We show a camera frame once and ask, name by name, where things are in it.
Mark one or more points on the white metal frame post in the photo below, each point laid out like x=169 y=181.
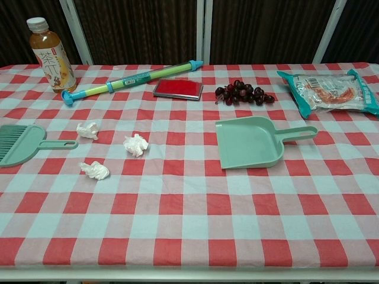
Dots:
x=76 y=32
x=328 y=32
x=207 y=32

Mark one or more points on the dark red grape bunch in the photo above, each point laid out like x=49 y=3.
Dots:
x=241 y=91

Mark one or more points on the dark brown ribbed panel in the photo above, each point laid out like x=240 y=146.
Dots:
x=361 y=29
x=142 y=29
x=14 y=35
x=266 y=29

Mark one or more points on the red white checkered tablecloth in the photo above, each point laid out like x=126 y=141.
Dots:
x=189 y=213

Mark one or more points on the green hand broom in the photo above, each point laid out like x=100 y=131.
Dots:
x=20 y=145

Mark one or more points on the white tissue ball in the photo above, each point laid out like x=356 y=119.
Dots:
x=136 y=145
x=96 y=171
x=87 y=130

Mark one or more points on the green plastic dustpan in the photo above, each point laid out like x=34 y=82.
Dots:
x=245 y=142

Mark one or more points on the green and blue water squirter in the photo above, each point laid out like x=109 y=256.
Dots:
x=133 y=79

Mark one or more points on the teal instant noodle packet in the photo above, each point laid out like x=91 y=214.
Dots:
x=328 y=91

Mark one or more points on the tea bottle with white cap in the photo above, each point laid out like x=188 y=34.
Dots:
x=53 y=62

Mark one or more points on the red ink pad tin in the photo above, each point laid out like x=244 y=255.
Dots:
x=177 y=88

